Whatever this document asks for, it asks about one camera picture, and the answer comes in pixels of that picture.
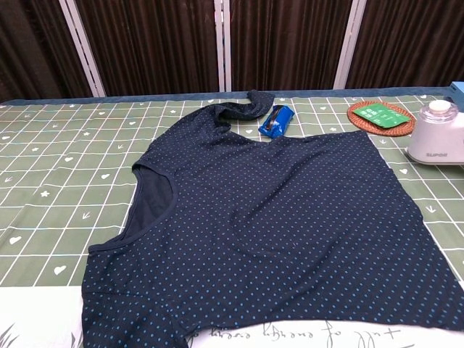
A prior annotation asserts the white handheld garment steamer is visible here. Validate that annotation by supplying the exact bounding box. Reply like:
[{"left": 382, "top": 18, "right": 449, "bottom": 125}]
[{"left": 405, "top": 100, "right": 464, "bottom": 167}]

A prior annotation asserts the navy polka dot t-shirt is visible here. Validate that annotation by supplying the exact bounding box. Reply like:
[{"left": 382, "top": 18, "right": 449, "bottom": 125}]
[{"left": 81, "top": 89, "right": 464, "bottom": 348}]

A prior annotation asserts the blue snack packet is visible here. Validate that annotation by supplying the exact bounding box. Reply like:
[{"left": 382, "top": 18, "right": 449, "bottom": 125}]
[{"left": 257, "top": 104, "right": 295, "bottom": 140}]

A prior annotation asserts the green sachet packet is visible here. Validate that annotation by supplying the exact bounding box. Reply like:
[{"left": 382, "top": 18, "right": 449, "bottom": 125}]
[{"left": 353, "top": 102, "right": 413, "bottom": 128}]

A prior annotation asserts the green grid deer tablecloth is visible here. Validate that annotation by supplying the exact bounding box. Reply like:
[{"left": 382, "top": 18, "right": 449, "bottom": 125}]
[{"left": 0, "top": 92, "right": 464, "bottom": 348}]

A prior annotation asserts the round woven rattan coaster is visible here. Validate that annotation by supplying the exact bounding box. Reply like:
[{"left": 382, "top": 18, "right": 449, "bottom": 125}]
[{"left": 347, "top": 101, "right": 417, "bottom": 138}]

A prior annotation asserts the light blue cardboard box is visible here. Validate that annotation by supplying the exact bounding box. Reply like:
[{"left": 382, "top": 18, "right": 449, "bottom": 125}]
[{"left": 450, "top": 81, "right": 464, "bottom": 105}]

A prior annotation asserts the white partition post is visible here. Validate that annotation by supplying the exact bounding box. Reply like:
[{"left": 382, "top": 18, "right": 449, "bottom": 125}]
[
  {"left": 213, "top": 0, "right": 233, "bottom": 93},
  {"left": 332, "top": 0, "right": 368, "bottom": 90},
  {"left": 59, "top": 0, "right": 107, "bottom": 98}
]

